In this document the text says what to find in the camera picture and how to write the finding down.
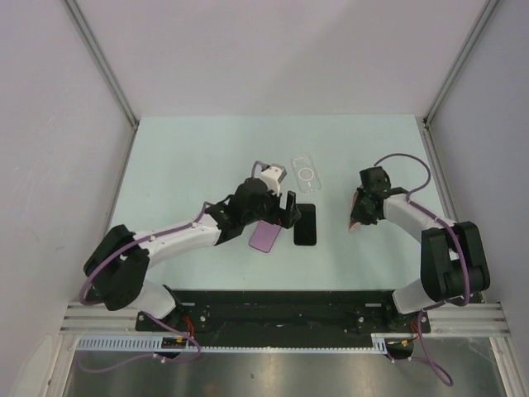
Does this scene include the aluminium corner post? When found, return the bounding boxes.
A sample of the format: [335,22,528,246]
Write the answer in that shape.
[422,0,503,128]
[61,0,140,132]

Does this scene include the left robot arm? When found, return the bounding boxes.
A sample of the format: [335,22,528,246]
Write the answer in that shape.
[79,177,301,331]

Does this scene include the pink phone case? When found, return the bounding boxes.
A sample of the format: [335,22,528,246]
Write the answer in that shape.
[348,187,361,233]

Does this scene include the white slotted cable duct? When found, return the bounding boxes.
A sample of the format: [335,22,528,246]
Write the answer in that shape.
[75,334,403,354]

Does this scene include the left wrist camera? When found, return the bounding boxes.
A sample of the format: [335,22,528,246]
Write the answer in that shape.
[260,164,287,196]

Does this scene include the black phone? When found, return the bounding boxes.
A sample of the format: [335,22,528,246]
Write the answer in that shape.
[293,203,317,246]

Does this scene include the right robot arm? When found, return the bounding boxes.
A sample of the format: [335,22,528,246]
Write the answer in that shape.
[350,166,491,332]

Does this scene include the clear phone case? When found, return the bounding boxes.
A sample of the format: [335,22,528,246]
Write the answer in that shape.
[291,155,322,194]

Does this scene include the right aluminium side rail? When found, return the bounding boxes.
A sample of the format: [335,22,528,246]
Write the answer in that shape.
[417,117,464,221]

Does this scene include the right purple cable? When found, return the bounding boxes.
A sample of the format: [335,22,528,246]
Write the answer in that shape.
[374,153,474,388]

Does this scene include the aluminium front rail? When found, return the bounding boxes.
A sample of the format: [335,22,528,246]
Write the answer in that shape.
[60,302,511,337]

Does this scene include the purple phone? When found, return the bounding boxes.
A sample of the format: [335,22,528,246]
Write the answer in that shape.
[249,221,282,253]

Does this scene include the left aluminium corner post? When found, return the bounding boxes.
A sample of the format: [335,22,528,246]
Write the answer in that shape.
[61,0,140,132]

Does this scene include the right aluminium corner post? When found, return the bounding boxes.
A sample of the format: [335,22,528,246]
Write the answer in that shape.
[422,0,503,128]

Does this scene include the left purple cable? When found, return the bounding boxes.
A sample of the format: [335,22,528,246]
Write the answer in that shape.
[77,160,265,371]

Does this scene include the purple cable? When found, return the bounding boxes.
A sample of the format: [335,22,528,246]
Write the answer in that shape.
[77,160,265,371]
[374,153,474,388]

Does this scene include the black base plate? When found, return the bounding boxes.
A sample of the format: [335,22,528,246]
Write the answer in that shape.
[160,289,427,334]

